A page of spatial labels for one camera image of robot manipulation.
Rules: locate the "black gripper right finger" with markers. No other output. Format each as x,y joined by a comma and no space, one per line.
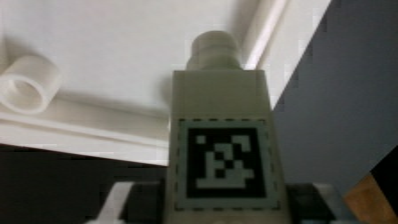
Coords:
316,204

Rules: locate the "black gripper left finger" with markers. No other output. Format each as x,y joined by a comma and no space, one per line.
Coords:
131,206

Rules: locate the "white table leg with tag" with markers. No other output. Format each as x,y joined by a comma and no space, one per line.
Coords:
224,186

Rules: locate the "white square tabletop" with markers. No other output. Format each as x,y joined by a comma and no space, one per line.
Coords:
115,41

